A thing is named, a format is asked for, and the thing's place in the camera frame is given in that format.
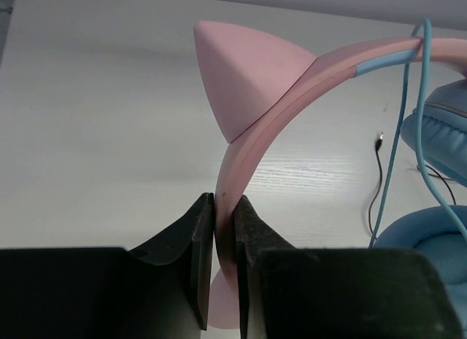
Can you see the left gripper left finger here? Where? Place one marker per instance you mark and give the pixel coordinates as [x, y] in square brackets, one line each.
[159, 289]

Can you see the pink blue cat-ear headphones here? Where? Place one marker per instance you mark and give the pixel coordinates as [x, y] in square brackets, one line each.
[256, 84]

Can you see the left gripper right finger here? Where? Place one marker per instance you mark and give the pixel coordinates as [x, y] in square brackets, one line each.
[286, 292]

